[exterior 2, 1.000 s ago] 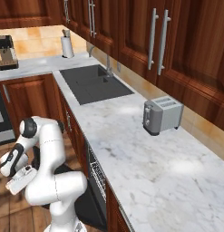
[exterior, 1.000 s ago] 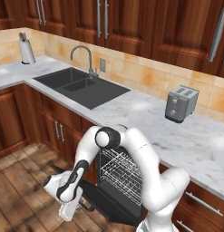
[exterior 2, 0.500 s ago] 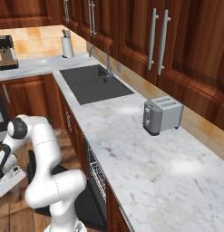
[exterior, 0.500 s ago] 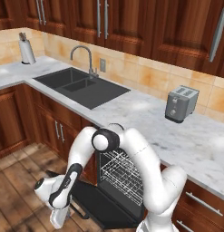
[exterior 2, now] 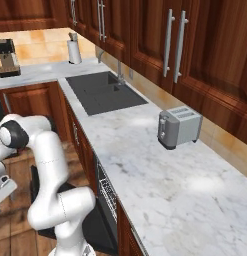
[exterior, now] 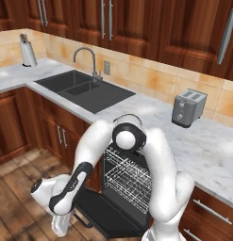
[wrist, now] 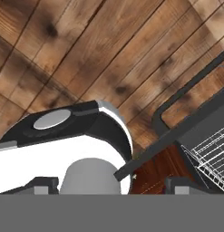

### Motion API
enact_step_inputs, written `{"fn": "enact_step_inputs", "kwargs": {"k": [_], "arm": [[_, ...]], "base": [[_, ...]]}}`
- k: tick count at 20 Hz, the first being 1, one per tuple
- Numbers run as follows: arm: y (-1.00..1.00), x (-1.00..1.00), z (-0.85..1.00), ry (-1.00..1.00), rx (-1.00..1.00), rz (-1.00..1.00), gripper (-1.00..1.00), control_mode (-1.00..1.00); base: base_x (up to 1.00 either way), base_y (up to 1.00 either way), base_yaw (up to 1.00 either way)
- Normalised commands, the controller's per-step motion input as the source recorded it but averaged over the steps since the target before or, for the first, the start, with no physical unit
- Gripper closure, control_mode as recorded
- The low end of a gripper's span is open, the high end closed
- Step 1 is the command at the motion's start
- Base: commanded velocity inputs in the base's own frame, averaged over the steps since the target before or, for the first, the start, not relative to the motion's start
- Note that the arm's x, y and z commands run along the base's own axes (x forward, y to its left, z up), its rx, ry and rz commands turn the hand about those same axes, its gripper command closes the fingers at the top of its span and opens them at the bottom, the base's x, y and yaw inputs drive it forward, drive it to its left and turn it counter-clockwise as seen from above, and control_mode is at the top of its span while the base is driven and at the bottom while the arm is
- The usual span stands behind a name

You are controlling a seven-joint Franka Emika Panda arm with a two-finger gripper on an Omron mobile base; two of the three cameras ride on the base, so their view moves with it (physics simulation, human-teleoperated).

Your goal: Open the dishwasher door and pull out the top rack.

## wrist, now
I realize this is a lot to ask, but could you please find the dark grey dishwasher door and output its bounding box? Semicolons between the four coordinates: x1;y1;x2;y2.
113;85;224;195

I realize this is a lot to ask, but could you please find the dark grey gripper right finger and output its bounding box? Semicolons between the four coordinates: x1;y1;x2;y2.
164;176;220;196

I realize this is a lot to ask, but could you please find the white wire dishwasher rack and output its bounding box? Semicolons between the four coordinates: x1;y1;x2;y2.
180;124;224;194

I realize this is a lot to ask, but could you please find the dark grey dishwasher door handle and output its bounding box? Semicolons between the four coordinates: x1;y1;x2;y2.
151;48;224;139

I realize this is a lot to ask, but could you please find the brown wooden cabinet front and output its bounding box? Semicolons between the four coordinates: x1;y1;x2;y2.
130;144;194;195

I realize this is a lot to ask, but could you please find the white and black round object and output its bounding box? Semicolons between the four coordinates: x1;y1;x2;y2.
0;99;134;196

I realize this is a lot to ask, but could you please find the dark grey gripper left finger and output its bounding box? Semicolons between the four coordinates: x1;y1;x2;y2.
0;176;60;196

